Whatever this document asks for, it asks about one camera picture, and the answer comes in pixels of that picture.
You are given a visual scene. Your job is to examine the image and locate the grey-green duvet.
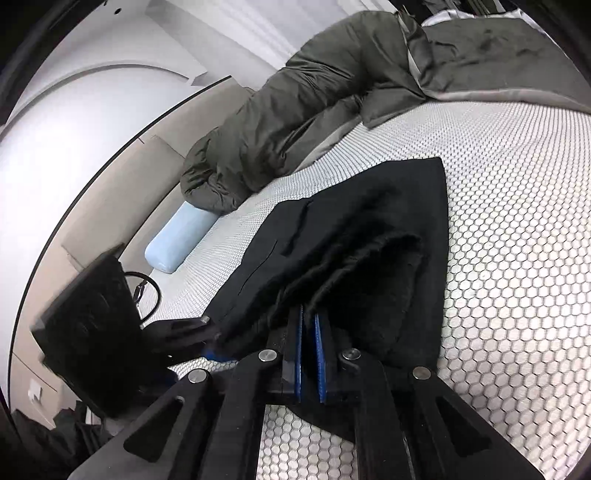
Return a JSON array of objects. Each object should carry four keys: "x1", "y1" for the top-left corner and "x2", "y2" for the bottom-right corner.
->
[{"x1": 180, "y1": 9, "x2": 591, "y2": 214}]

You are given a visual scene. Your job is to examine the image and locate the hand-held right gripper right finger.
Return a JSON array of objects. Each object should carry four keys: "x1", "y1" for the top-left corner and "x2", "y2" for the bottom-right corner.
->
[{"x1": 314, "y1": 311, "x2": 546, "y2": 480}]

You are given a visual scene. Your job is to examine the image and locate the black cable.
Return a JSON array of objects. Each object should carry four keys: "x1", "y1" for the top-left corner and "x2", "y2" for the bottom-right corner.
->
[{"x1": 124, "y1": 271, "x2": 163, "y2": 324}]

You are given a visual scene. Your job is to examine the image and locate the beige padded headboard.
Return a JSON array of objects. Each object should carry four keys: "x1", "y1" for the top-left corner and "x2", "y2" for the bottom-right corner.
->
[{"x1": 10, "y1": 76, "x2": 257, "y2": 416}]

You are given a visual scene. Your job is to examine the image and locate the dark clothes pile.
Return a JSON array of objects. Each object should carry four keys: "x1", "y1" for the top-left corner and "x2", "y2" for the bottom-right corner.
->
[{"x1": 9, "y1": 401, "x2": 118, "y2": 480}]

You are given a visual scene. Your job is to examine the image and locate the black pants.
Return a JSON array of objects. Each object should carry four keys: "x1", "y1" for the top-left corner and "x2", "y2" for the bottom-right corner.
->
[{"x1": 210, "y1": 157, "x2": 451, "y2": 444}]

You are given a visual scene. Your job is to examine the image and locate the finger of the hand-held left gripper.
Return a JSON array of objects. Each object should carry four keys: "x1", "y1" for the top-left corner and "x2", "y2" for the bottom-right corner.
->
[
  {"x1": 147, "y1": 316, "x2": 215, "y2": 354},
  {"x1": 164, "y1": 344, "x2": 234, "y2": 367}
]

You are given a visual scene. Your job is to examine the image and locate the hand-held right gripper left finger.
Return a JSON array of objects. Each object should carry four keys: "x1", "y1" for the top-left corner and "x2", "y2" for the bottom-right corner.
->
[{"x1": 65, "y1": 305, "x2": 304, "y2": 480}]

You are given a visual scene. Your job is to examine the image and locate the light blue pillow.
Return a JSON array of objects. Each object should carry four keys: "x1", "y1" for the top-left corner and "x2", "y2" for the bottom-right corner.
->
[{"x1": 144, "y1": 202, "x2": 223, "y2": 274}]

